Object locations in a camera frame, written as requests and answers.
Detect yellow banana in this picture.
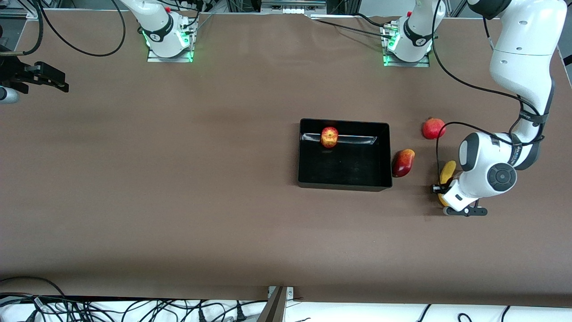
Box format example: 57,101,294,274
438,160,457,207

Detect black plastic box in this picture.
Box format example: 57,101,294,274
298,118,393,192

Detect red yellow apple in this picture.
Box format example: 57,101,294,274
320,127,339,148

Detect red yellow mango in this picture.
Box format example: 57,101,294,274
390,148,416,178

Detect red pomegranate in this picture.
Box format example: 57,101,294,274
422,117,446,140

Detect grey power strip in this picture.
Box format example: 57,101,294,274
261,0,327,15

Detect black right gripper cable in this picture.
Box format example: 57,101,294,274
18,0,44,56

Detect black looping arm cable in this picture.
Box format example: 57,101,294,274
37,0,126,57

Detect aluminium frame corner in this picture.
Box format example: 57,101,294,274
0,0,43,21

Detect black cable on table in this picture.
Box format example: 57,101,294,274
308,13,396,40

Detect aluminium table edge bracket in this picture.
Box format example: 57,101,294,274
257,286,295,322

